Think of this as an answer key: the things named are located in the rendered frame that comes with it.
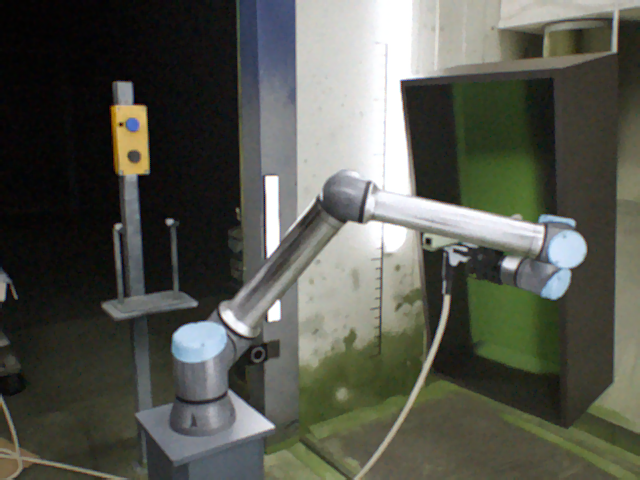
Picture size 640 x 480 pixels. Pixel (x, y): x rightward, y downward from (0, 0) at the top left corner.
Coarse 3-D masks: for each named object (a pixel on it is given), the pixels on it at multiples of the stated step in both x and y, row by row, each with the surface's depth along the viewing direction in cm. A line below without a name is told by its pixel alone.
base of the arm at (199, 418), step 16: (176, 400) 165; (192, 400) 161; (208, 400) 162; (224, 400) 166; (176, 416) 163; (192, 416) 162; (208, 416) 161; (224, 416) 164; (192, 432) 161; (208, 432) 161
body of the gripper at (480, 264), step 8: (480, 248) 175; (480, 256) 170; (488, 256) 170; (504, 256) 167; (472, 264) 174; (480, 264) 171; (488, 264) 171; (496, 264) 169; (472, 272) 174; (480, 272) 171; (488, 272) 171; (496, 272) 167; (488, 280) 172; (496, 280) 170
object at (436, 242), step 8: (512, 216) 200; (520, 216) 201; (424, 240) 173; (432, 240) 171; (440, 240) 172; (448, 240) 175; (456, 240) 178; (424, 248) 174; (432, 248) 172; (440, 248) 174; (448, 248) 177; (448, 256) 181; (448, 264) 181; (448, 272) 182; (448, 280) 182; (448, 288) 183
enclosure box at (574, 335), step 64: (512, 64) 193; (576, 64) 165; (448, 128) 227; (512, 128) 217; (576, 128) 171; (448, 192) 233; (512, 192) 226; (576, 192) 177; (448, 320) 247; (512, 320) 247; (576, 320) 191; (512, 384) 229; (576, 384) 199
